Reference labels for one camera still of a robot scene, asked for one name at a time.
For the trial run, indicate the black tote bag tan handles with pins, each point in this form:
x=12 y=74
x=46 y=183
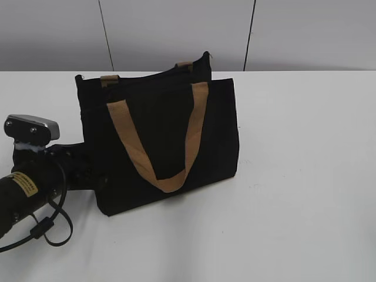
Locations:
x=157 y=136

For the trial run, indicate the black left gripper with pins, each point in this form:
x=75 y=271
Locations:
x=48 y=170

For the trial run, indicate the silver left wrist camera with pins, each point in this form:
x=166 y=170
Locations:
x=31 y=130

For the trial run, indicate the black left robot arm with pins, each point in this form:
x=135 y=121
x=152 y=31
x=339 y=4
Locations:
x=15 y=207

